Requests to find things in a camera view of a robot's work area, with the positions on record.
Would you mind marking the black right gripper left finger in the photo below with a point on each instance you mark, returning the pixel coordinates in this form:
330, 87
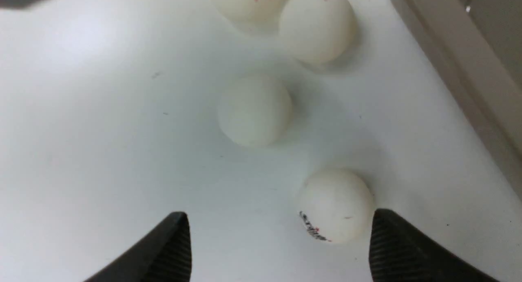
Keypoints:
162, 255

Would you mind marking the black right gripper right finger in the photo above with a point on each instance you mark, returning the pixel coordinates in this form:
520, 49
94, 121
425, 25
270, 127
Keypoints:
399, 252

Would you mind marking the white ball red STIGA logo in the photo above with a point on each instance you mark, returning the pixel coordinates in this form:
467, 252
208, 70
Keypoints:
335, 205

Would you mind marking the white ball cluster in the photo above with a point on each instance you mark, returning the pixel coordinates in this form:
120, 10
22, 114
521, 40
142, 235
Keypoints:
317, 31
255, 111

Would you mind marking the white ball with logo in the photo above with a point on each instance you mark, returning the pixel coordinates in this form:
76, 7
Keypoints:
248, 10

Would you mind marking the brown plastic bin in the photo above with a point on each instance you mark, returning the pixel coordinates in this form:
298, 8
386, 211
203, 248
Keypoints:
476, 48

